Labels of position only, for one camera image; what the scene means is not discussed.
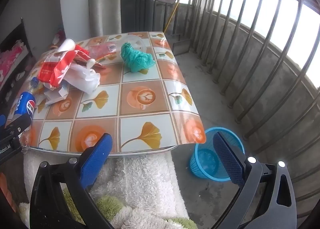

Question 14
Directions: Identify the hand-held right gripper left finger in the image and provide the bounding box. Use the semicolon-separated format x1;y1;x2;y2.
29;133;118;229

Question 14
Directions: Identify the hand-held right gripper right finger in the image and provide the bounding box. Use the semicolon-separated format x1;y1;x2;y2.
211;131;298;229

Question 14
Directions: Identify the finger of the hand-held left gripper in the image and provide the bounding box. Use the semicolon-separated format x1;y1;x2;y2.
5;113;34;139

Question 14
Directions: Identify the blue cola bottle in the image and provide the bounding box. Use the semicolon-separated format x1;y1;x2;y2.
11;77;40;122

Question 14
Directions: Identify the blue plastic wastebasket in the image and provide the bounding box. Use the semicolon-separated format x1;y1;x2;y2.
189;126;245;182

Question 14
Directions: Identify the white crumpled paper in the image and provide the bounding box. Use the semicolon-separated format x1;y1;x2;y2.
44;83;72;106

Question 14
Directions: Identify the white green fluffy blanket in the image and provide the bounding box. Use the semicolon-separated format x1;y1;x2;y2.
19;153;198;229

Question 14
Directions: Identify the table with ginkgo pattern cloth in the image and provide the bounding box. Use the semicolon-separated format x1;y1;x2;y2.
6;31;207;154

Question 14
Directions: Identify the pink printed bag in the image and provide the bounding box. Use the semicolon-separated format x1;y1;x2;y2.
0;40;29;87

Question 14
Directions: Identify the white plastic bag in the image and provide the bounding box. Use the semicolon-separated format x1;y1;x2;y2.
64;59;101;94

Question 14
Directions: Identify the white paper cup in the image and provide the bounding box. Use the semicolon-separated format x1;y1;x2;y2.
57;38;76;53

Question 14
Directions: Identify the red plastic wrapper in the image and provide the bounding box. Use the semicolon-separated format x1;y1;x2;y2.
74;45;107;69

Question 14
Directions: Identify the artificial flower bouquet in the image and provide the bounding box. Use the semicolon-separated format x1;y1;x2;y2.
51;28;66;49

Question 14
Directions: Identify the green plastic bag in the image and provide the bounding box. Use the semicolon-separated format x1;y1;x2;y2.
121;43;155;72

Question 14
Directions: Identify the clear plastic cup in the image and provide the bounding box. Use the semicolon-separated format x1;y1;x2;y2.
122;34;147;53

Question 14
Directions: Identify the grey metal dustpan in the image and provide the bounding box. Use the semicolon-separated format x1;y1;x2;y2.
171;33;190;54

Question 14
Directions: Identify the grey ribbed column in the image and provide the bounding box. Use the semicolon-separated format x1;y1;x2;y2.
89;0;123;37

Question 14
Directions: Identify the dark metal door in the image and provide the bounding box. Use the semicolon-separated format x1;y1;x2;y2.
121;0;154;33

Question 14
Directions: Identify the yellow broom handle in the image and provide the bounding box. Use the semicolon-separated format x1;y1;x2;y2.
163;0;185;34

